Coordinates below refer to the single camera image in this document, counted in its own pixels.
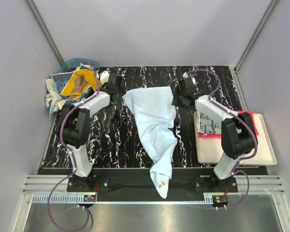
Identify light blue terry towel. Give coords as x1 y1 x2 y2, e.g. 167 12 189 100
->
122 87 177 199

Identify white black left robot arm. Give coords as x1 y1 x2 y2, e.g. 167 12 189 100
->
58 72 123 191

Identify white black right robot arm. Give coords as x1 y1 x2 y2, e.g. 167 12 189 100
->
172 77 258 192

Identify yellow towel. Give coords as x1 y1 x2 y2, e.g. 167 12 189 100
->
60 69 102 100

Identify grey lettered folded towel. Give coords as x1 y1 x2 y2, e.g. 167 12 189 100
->
194 112 221 137

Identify pink folded towel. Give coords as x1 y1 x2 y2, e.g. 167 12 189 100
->
199 110 260 139

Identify teal plastic laundry basket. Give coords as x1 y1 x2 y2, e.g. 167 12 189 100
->
49 57 100 108

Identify white plastic tray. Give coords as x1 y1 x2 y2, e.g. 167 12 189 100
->
195 111 277 166

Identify blue white patterned towel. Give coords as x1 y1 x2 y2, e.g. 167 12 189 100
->
44 63 100 116

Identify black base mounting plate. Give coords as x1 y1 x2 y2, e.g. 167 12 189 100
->
67 168 238 203

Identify right controller board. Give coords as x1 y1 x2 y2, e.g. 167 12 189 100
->
213 195 229 205

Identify controller board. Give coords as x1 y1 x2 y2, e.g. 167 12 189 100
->
213 195 229 205
83 194 97 202

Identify left controller board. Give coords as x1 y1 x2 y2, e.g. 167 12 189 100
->
83 194 97 202

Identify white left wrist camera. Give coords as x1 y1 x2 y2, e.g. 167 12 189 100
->
99 71 110 84

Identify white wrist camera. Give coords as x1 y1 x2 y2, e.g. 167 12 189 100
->
183 72 196 85
99 71 110 84

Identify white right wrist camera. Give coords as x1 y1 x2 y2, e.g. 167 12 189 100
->
183 72 196 85

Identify left aluminium corner post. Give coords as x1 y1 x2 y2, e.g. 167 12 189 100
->
25 0 64 66

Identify aluminium corner post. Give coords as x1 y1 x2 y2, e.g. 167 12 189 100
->
25 0 64 66
234 0 280 73

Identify aluminium front rail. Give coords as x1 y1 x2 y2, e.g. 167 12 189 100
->
23 175 284 195

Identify right aluminium corner post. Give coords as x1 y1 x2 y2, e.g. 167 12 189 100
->
234 0 280 73

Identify slotted cable duct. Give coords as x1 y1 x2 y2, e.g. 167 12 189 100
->
33 194 94 204

